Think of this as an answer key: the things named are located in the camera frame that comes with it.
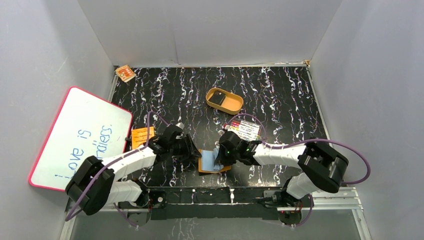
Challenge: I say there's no orange leather card holder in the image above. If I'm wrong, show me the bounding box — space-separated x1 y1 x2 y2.
198 148 232 174

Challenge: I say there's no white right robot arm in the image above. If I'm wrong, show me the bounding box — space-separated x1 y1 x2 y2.
213 131 349 207

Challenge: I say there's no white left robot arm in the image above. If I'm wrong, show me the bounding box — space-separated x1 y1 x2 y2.
65 123 202 216

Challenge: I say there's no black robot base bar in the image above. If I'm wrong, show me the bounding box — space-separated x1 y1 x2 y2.
118 186 314 226

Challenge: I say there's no small orange card box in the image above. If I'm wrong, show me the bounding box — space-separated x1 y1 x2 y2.
115 64 136 83

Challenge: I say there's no pack of coloured markers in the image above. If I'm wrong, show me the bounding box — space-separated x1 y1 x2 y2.
224 118 261 141

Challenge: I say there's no orange Huckleberry Finn book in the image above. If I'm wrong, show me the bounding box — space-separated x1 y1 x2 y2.
131 126 155 149

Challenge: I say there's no yellow oval tray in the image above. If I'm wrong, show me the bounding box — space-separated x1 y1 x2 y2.
205 87 244 116

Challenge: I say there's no pink framed whiteboard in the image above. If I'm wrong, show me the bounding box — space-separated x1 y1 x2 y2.
28 86 133 191

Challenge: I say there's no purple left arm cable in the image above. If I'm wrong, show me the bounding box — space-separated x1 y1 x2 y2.
64 110 170 222

